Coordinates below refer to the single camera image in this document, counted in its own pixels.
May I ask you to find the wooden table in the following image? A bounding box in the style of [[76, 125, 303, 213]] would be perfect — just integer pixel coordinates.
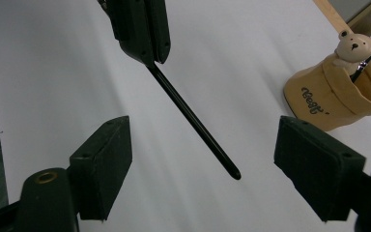
[[312, 0, 351, 33]]

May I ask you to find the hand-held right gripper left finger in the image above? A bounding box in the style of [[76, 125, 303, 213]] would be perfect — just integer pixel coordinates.
[[68, 115, 133, 222]]

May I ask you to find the thin black makeup brush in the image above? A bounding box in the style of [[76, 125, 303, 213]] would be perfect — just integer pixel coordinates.
[[146, 62, 243, 182]]

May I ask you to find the tan bear brush holder cup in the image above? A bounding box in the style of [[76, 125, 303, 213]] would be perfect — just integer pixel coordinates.
[[283, 28, 371, 132]]

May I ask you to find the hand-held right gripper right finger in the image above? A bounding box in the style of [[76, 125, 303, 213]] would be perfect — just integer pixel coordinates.
[[272, 115, 367, 223]]

